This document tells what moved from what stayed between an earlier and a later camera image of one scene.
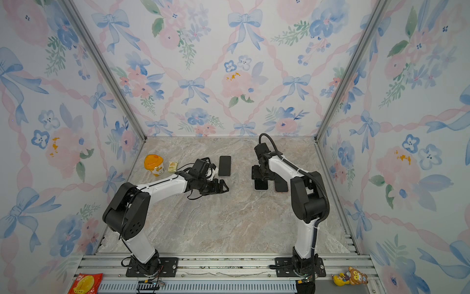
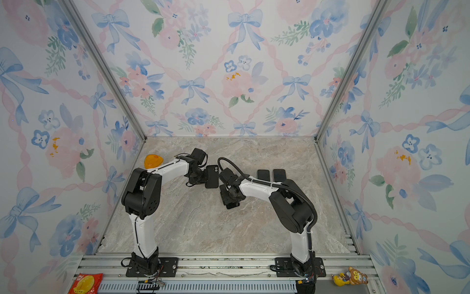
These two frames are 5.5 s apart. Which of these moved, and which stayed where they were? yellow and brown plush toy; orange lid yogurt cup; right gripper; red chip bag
Moved: right gripper
Stayed: red chip bag; yellow and brown plush toy; orange lid yogurt cup
